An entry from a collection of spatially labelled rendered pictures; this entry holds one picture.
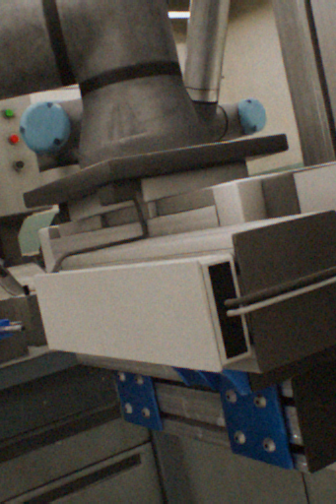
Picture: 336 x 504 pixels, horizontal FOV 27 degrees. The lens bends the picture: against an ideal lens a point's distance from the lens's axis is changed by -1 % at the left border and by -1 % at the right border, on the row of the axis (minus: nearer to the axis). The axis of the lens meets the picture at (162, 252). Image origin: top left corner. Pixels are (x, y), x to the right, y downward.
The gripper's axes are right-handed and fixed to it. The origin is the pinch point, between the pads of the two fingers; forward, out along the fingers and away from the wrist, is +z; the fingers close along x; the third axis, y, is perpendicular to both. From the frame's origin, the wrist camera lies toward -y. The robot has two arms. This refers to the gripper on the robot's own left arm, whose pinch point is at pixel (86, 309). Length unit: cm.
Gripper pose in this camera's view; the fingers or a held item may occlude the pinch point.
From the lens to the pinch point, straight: 121.3
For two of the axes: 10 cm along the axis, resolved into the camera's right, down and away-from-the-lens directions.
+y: 5.7, -0.8, -8.2
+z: 2.1, 9.8, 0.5
